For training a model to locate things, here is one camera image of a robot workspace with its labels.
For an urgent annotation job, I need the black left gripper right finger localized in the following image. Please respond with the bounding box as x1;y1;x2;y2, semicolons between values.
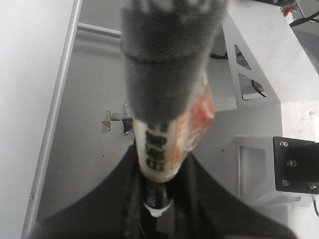
171;153;300;239

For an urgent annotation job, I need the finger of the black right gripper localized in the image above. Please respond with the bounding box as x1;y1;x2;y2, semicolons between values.
121;0;228;122

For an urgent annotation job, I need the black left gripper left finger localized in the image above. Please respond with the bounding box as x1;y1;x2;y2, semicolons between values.
28;145;142;239

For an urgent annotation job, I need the white black whiteboard marker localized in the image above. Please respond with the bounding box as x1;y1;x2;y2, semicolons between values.
134;72;216;217

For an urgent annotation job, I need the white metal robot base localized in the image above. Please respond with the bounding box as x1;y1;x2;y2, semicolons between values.
209;0;319;205

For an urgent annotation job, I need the white whiteboard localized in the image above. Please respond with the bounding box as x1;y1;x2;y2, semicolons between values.
0;0;82;239

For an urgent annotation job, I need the torn tape residue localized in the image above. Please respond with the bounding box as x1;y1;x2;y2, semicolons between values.
101;102;135;136

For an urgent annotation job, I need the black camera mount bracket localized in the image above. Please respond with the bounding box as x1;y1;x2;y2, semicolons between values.
273;136;319;195

